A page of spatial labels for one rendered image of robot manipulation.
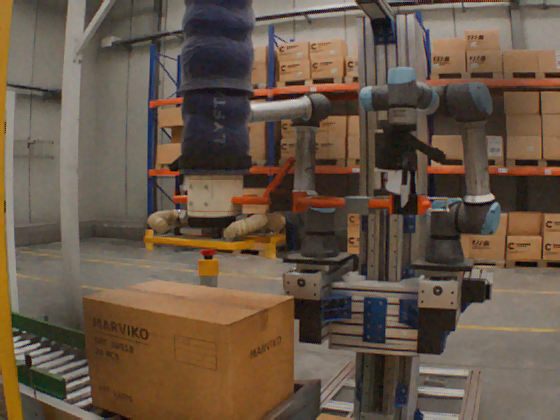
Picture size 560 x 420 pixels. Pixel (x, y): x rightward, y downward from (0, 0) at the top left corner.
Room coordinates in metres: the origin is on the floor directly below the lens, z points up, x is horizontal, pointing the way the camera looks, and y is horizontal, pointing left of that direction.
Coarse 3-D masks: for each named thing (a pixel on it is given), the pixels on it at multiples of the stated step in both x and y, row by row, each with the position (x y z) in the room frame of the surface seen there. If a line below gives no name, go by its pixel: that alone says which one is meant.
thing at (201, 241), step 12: (144, 240) 1.56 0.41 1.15; (156, 240) 1.54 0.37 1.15; (168, 240) 1.52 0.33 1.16; (180, 240) 1.50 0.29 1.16; (192, 240) 1.48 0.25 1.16; (204, 240) 1.47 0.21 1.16; (216, 240) 1.45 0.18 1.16; (228, 240) 1.44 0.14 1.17; (240, 240) 1.47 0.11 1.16; (252, 240) 1.48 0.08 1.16
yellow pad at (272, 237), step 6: (192, 234) 1.71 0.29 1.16; (198, 234) 1.70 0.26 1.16; (204, 234) 1.69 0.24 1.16; (246, 234) 1.63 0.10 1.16; (252, 234) 1.62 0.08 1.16; (258, 234) 1.62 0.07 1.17; (264, 234) 1.60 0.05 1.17; (270, 234) 1.63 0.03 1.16; (276, 234) 1.65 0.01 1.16; (282, 234) 1.65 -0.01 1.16; (258, 240) 1.59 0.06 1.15; (264, 240) 1.58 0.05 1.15; (270, 240) 1.58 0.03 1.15; (276, 240) 1.61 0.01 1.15; (282, 240) 1.64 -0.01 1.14
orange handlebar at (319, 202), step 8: (176, 200) 1.65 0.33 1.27; (184, 200) 1.63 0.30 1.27; (232, 200) 1.55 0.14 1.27; (240, 200) 1.53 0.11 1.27; (248, 200) 1.52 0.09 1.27; (256, 200) 1.51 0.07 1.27; (264, 200) 1.50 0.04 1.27; (304, 200) 1.44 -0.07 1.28; (312, 200) 1.43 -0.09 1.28; (320, 200) 1.42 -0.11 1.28; (328, 200) 1.41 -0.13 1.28; (336, 200) 1.40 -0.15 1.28; (344, 200) 1.39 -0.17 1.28; (376, 200) 1.35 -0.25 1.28; (384, 200) 1.34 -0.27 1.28; (320, 208) 1.45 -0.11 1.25; (328, 208) 1.43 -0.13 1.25; (424, 208) 1.29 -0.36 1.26
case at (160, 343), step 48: (144, 288) 1.81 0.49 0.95; (192, 288) 1.84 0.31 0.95; (96, 336) 1.61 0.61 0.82; (144, 336) 1.51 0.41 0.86; (192, 336) 1.42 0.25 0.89; (240, 336) 1.42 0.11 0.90; (288, 336) 1.68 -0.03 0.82; (96, 384) 1.63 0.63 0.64; (144, 384) 1.52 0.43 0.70; (192, 384) 1.43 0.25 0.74; (240, 384) 1.41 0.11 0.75; (288, 384) 1.68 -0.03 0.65
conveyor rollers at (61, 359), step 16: (16, 336) 2.43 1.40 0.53; (32, 336) 2.43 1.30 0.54; (16, 352) 2.15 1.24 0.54; (32, 352) 2.15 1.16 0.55; (48, 352) 2.22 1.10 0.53; (64, 352) 2.21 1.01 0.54; (80, 352) 2.21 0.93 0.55; (48, 368) 2.01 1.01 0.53; (64, 368) 1.99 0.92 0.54; (80, 368) 2.07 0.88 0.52; (80, 384) 1.85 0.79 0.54; (64, 400) 1.67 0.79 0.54; (80, 400) 1.73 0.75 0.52; (112, 416) 1.56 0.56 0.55
